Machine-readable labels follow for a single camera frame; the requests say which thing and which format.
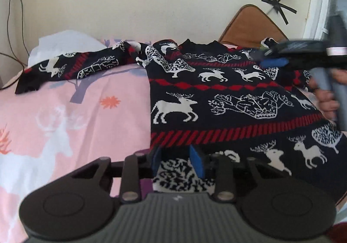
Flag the person's right hand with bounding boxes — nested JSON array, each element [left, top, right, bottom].
[[308, 69, 347, 122]]

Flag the pink deer print bedsheet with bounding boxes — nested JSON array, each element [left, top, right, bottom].
[[0, 38, 342, 243]]

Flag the dark reindeer pattern sweater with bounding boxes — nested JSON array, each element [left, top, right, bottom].
[[15, 38, 342, 195]]

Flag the black tape cross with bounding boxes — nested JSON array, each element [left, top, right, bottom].
[[261, 0, 298, 25]]

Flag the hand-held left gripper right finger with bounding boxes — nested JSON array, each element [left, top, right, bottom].
[[188, 145, 264, 203]]

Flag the white folded cloth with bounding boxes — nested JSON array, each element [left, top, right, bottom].
[[28, 30, 108, 67]]

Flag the brown chair back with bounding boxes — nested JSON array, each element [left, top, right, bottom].
[[218, 4, 288, 46]]

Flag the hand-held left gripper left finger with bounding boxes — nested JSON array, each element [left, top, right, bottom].
[[71, 148, 163, 203]]

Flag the black wall cable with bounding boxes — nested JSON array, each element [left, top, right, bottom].
[[0, 0, 31, 91]]

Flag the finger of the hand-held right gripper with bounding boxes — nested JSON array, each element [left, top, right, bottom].
[[249, 42, 289, 70]]

